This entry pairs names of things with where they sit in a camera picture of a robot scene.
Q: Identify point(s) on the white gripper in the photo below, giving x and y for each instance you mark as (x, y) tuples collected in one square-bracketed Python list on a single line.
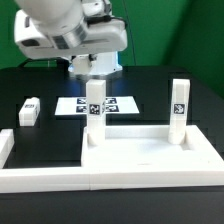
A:
[(84, 39)]

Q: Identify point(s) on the white desk top tray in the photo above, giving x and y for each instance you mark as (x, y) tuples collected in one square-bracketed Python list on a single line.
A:
[(139, 145)]

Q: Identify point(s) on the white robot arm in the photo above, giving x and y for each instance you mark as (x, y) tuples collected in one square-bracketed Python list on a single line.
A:
[(57, 17)]

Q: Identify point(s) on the white L-shaped corner fence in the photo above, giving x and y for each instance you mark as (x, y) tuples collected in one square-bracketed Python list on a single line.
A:
[(89, 178)]

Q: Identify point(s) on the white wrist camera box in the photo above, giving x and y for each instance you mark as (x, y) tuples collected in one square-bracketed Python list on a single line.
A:
[(26, 34)]

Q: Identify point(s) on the white marker base plate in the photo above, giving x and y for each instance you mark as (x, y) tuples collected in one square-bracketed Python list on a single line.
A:
[(114, 105)]

